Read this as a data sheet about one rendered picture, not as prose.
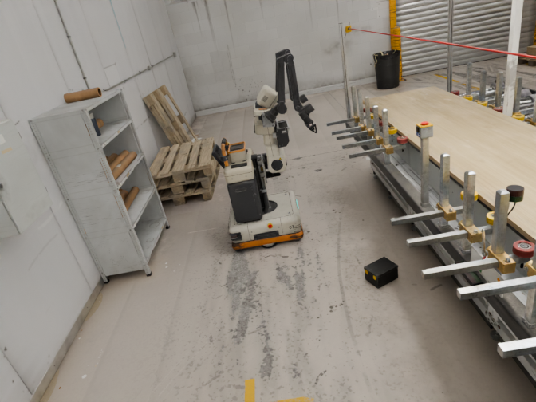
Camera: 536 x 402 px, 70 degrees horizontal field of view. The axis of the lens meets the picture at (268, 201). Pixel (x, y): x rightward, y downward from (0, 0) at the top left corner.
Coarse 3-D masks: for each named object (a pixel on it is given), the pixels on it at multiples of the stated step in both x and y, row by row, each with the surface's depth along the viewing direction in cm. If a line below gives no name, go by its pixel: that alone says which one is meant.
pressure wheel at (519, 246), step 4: (516, 244) 158; (520, 244) 158; (524, 244) 157; (528, 244) 157; (532, 244) 156; (516, 248) 156; (520, 248) 156; (524, 248) 155; (528, 248) 155; (532, 248) 154; (516, 252) 156; (520, 252) 155; (524, 252) 154; (528, 252) 153; (532, 252) 153; (520, 256) 156; (524, 256) 155; (528, 256) 154; (532, 256) 154; (520, 264) 161
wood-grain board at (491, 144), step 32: (384, 96) 413; (416, 96) 389; (448, 96) 368; (448, 128) 291; (480, 128) 279; (512, 128) 268; (480, 160) 234; (512, 160) 226; (480, 192) 201; (512, 224) 174
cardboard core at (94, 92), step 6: (84, 90) 330; (90, 90) 329; (96, 90) 328; (66, 96) 330; (72, 96) 329; (78, 96) 329; (84, 96) 329; (90, 96) 330; (96, 96) 331; (66, 102) 332
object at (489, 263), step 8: (512, 256) 159; (456, 264) 161; (464, 264) 160; (472, 264) 159; (480, 264) 158; (488, 264) 158; (496, 264) 158; (424, 272) 160; (432, 272) 159; (440, 272) 159; (448, 272) 159; (456, 272) 159; (464, 272) 160
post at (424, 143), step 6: (426, 138) 217; (420, 144) 222; (426, 144) 219; (420, 150) 223; (426, 150) 220; (420, 156) 225; (426, 156) 222; (420, 162) 227; (426, 162) 223; (426, 168) 225; (426, 174) 227; (426, 180) 228; (426, 186) 230; (426, 192) 232; (426, 198) 234; (426, 204) 235
